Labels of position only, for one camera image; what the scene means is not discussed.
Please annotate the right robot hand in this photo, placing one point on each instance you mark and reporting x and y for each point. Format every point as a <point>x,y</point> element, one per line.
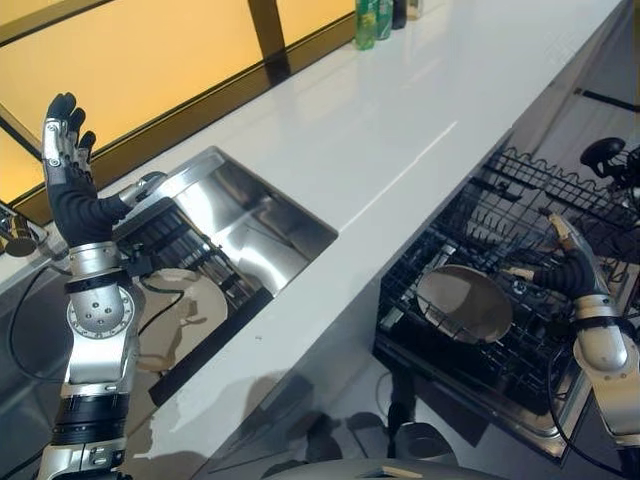
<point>575,272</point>

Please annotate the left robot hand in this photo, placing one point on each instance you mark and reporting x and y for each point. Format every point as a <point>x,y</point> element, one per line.
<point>75,210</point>

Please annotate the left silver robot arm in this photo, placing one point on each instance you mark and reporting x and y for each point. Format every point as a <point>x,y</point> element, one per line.
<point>100,325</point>

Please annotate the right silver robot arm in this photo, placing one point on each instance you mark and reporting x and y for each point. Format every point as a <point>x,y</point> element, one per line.
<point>602,350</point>

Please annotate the steel dishwasher door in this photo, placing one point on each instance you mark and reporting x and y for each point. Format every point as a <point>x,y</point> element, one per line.
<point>505,405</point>

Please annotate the chrome faucet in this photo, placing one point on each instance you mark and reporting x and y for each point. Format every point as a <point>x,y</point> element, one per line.
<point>20,235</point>

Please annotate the grey round plate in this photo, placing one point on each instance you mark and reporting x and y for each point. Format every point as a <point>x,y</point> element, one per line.
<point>465,300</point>

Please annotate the black rounded object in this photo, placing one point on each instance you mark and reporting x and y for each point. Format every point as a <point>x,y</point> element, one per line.
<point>602,152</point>

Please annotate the black sink dish rack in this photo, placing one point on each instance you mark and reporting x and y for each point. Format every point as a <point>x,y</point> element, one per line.
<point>195,245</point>

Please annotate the beige plate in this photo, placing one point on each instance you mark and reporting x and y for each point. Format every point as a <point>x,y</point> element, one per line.
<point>200,305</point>

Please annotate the stainless steel sink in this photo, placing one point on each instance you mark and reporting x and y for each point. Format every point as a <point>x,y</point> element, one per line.
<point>250,220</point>

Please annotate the pale bottle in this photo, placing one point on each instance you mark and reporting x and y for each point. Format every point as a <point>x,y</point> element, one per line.
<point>412,7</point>

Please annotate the dark bottle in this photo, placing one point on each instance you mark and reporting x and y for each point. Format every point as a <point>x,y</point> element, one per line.
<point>399,12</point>

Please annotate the green plastic bottle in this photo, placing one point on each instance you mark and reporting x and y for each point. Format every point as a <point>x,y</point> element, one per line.
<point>383,17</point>
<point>365,22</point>

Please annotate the dark window frame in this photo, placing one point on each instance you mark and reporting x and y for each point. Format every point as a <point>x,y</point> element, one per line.
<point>272,45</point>

